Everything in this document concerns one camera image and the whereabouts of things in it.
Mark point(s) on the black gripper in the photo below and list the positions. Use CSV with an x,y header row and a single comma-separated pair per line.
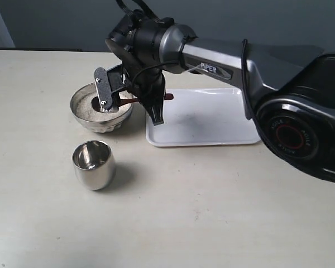
x,y
115,84

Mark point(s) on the dark red wooden spoon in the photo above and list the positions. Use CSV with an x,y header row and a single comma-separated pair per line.
x,y
128,101

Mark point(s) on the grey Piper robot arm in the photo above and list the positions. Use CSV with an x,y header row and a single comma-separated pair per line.
x,y
287,91

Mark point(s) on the steel bowl with rice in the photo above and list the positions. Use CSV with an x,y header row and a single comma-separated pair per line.
x,y
84,106

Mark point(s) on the steel cup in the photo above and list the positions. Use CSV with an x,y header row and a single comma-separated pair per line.
x,y
94,164

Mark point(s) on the white plastic tray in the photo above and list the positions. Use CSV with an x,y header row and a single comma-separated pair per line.
x,y
203,117

